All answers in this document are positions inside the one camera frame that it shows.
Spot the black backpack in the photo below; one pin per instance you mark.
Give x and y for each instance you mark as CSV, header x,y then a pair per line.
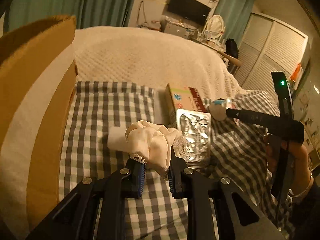
x,y
231,48

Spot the cream quilted blanket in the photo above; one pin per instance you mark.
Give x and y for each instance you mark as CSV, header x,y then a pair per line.
x,y
153,59

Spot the red and cream medicine box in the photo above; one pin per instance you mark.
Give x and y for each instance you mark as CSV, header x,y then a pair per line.
x,y
187,98

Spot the cream satin scrunchie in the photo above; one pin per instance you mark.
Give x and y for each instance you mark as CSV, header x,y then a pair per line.
x,y
150,144

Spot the teal curtain left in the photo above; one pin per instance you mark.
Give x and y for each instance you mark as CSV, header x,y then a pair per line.
x,y
88,13

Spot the silver foil blister pack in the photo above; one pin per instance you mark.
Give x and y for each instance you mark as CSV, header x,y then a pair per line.
x,y
194,144

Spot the teal curtain right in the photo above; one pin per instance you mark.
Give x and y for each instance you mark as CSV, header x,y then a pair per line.
x,y
235,14

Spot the wooden chair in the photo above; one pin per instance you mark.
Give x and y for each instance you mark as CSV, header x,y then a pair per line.
x,y
233,63

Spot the brown cardboard box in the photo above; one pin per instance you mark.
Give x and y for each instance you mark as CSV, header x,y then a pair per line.
x,y
38,74

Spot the teal curtain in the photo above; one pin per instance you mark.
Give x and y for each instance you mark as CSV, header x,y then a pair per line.
x,y
235,14
88,13

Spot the grey checkered bedsheet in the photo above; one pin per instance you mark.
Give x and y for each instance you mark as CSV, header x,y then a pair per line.
x,y
102,110

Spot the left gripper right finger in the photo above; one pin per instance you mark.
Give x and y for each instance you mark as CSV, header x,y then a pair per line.
x,y
176,176

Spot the white louvered wardrobe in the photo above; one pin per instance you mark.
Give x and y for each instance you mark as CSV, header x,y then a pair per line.
x,y
268,45

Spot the white oval vanity mirror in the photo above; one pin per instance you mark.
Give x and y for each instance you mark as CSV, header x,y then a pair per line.
x,y
214,27

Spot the person's right hand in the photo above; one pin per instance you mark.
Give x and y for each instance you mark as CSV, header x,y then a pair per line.
x,y
289,163

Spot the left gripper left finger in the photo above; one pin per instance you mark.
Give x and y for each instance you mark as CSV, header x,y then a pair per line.
x,y
134,182

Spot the black wall television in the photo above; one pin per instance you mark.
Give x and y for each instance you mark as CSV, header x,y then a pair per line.
x,y
192,10

